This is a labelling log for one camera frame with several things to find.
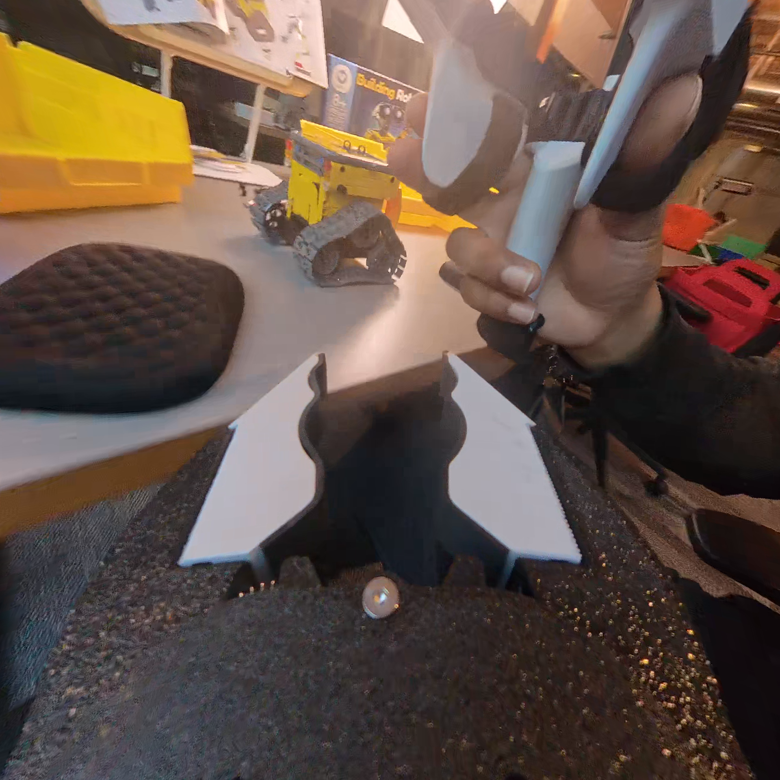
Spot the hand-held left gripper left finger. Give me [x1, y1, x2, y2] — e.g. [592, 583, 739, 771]
[178, 353, 330, 595]

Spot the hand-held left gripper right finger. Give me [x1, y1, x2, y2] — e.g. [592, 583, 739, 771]
[442, 352, 583, 589]

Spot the yellow plastic storage bin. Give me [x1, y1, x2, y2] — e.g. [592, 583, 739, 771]
[390, 183, 477, 232]
[0, 33, 195, 214]

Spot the yellow building-block toy vehicle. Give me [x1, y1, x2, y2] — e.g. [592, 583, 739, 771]
[286, 120, 406, 229]

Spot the person's right hand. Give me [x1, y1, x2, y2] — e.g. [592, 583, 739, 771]
[387, 73, 704, 368]

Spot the blue toy kit box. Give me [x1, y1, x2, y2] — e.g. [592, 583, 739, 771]
[323, 54, 429, 147]

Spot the red plastic container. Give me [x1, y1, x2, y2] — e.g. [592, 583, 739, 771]
[664, 259, 780, 355]

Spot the black quilted pad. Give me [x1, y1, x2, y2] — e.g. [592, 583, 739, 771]
[0, 243, 246, 414]

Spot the wooden board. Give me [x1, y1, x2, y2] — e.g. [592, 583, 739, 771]
[82, 0, 314, 98]

